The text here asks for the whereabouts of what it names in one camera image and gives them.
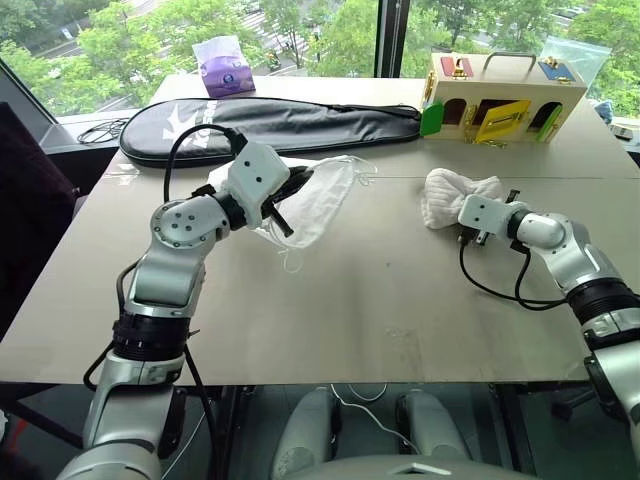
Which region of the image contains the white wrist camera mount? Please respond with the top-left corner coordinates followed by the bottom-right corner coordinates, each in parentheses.
top-left (458, 193), bottom-right (512, 236)
top-left (219, 141), bottom-right (291, 227)

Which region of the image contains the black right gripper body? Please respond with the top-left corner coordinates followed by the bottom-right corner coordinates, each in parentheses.
top-left (457, 225), bottom-right (494, 248)

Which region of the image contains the wooden lock box toy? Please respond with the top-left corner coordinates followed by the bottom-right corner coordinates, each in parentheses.
top-left (419, 51), bottom-right (589, 148)

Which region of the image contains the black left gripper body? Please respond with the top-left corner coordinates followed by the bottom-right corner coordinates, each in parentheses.
top-left (259, 170), bottom-right (304, 210)

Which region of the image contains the black racket bag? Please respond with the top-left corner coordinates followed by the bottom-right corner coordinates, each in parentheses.
top-left (118, 97), bottom-right (424, 169)

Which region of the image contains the thin black cable coil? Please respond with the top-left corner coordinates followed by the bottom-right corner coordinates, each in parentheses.
top-left (76, 118), bottom-right (130, 146)

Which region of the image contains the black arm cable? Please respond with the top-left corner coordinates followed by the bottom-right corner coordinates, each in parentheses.
top-left (165, 126), bottom-right (250, 202)
top-left (458, 238), bottom-right (572, 309)

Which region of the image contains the thin white cable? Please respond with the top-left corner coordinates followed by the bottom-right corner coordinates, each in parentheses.
top-left (328, 381), bottom-right (407, 442)

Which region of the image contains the white ribbed towel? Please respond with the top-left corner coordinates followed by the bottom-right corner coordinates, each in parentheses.
top-left (420, 167), bottom-right (506, 231)

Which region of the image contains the clear plastic zip bag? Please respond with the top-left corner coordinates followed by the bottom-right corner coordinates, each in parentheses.
top-left (538, 35), bottom-right (614, 97)

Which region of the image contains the dark fabric chair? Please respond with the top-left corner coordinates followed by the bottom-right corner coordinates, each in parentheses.
top-left (0, 101), bottom-right (84, 342)

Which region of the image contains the dark window frame post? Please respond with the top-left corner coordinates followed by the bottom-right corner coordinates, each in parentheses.
top-left (376, 0), bottom-right (412, 80)

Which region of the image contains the black chair base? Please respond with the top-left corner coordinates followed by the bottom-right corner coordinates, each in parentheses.
top-left (549, 388), bottom-right (597, 422)

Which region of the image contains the grey rounded robot leg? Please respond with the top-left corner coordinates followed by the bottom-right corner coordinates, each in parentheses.
top-left (271, 386), bottom-right (342, 480)
top-left (396, 389), bottom-right (472, 462)

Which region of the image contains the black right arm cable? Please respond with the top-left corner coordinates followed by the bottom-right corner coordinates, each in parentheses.
top-left (458, 238), bottom-right (572, 309)

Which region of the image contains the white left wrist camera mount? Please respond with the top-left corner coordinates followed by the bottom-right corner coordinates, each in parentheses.
top-left (219, 141), bottom-right (291, 227)

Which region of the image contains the white face mask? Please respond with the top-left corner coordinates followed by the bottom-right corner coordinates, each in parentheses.
top-left (206, 154), bottom-right (380, 274)

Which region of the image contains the purple tissue pack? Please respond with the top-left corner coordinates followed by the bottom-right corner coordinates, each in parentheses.
top-left (191, 35), bottom-right (258, 99)

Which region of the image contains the grey robot torso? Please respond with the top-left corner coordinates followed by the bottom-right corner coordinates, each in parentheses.
top-left (317, 451), bottom-right (502, 480)

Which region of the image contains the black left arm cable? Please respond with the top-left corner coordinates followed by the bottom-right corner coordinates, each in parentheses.
top-left (165, 126), bottom-right (250, 202)

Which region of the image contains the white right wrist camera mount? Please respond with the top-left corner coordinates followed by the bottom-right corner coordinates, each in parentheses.
top-left (458, 193), bottom-right (512, 236)

